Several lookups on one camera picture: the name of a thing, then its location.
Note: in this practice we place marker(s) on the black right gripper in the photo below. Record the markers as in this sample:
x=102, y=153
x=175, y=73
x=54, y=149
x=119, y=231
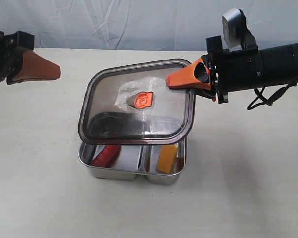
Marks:
x=230, y=71

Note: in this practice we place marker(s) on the stainless steel lunch box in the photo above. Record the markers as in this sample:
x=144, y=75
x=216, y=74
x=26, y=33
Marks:
x=133, y=161

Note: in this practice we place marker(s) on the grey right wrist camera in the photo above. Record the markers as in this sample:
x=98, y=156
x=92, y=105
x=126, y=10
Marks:
x=235, y=30

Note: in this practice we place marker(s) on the dark transparent lunch box lid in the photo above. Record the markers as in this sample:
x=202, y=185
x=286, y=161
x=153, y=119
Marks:
x=132, y=105

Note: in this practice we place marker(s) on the red toy sausage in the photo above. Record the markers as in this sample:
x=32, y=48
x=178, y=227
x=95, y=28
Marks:
x=105, y=156

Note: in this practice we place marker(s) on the yellow toy cheese wedge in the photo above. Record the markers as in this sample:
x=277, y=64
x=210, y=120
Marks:
x=167, y=158

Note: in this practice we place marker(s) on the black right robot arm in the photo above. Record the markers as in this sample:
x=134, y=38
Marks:
x=269, y=72

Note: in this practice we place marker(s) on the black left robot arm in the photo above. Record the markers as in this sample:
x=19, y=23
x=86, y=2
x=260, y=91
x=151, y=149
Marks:
x=19, y=63

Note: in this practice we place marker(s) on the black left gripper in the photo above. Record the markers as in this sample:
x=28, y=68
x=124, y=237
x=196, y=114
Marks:
x=18, y=63

